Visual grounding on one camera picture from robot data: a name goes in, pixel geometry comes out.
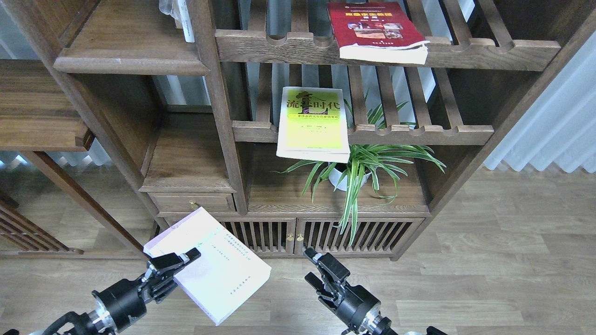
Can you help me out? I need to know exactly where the white plant pot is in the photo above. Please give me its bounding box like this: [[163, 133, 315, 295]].
[[328, 162, 372, 192]]

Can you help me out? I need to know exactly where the small wooden drawer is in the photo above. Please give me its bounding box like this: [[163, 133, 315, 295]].
[[149, 192, 236, 213]]

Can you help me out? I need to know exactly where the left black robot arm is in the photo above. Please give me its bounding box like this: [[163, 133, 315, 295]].
[[35, 248, 201, 335]]

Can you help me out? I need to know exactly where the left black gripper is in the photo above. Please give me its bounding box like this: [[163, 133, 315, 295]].
[[91, 248, 202, 334]]

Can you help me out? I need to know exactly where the right slatted cabinet door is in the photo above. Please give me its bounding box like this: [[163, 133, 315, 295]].
[[294, 218, 423, 257]]

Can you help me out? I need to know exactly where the dark wooden bookshelf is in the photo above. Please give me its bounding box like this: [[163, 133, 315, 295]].
[[1, 0, 595, 260]]

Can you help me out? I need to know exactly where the green spider plant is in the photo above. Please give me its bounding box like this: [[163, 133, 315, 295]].
[[275, 93, 447, 244]]

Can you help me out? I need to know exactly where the yellow green paperback book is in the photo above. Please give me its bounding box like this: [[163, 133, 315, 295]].
[[276, 87, 351, 163]]

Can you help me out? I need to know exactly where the white curtain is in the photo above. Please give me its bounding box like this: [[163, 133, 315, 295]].
[[484, 34, 596, 173]]

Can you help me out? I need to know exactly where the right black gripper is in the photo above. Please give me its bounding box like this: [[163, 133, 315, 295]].
[[304, 248, 394, 335]]

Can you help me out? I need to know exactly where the white lavender paperback book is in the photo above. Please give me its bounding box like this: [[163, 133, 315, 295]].
[[143, 208, 271, 326]]

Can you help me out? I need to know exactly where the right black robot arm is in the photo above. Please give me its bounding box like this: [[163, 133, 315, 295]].
[[304, 248, 396, 335]]

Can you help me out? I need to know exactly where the red paperback book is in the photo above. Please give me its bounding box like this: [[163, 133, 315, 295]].
[[327, 2, 428, 65]]

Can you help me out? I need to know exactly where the white object on upper shelf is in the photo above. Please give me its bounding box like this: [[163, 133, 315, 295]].
[[158, 0, 195, 43]]

